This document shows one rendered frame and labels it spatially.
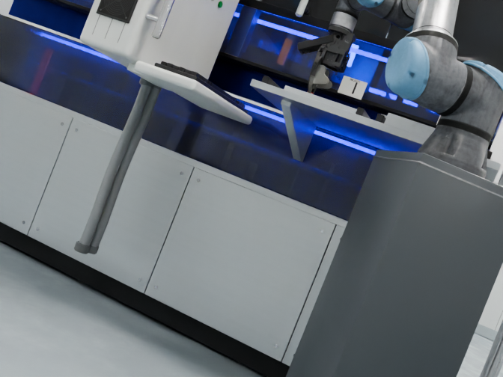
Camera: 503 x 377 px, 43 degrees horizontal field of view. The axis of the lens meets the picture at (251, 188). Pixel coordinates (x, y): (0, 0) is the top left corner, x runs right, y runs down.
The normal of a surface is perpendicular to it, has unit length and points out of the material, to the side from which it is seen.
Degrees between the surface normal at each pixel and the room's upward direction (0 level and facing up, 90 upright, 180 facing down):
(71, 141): 90
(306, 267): 90
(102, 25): 90
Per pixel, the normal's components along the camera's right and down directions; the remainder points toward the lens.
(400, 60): -0.92, -0.22
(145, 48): 0.87, 0.35
